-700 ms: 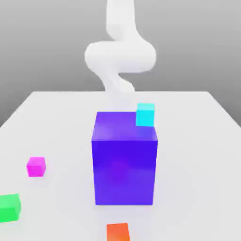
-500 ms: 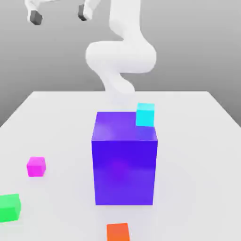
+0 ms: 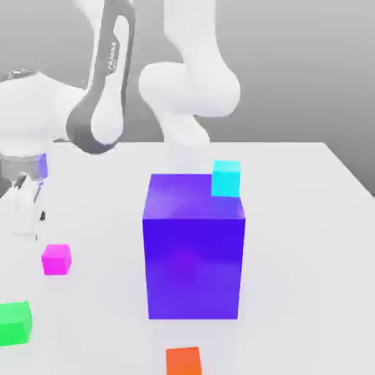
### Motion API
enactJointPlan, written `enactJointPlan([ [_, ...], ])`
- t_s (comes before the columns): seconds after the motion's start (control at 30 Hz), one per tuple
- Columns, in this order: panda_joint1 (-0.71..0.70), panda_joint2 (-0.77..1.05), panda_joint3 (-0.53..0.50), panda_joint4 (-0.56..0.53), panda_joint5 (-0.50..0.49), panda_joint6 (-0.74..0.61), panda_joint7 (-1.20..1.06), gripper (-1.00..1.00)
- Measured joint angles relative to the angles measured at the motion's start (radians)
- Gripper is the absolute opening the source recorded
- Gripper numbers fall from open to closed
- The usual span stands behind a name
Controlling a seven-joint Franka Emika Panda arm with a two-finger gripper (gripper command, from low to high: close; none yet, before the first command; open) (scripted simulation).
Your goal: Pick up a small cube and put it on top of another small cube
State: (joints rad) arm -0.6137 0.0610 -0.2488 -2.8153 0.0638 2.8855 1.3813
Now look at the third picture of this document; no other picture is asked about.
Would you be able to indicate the large purple box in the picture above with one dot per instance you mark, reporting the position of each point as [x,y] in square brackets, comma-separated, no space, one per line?
[193,249]

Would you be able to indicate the small green cube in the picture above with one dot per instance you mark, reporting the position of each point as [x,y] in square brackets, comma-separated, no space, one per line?
[13,323]

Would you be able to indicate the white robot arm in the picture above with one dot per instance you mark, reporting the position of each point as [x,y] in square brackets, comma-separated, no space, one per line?
[187,88]

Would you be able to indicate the small magenta cube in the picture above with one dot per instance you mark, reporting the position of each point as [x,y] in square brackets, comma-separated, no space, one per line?
[56,260]

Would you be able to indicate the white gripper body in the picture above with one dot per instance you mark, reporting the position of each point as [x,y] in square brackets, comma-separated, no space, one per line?
[22,211]

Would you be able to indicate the small cyan cube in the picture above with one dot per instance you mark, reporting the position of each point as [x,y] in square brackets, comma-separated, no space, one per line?
[225,179]

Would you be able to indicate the small orange cube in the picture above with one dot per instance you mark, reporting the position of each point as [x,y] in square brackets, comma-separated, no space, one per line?
[183,361]

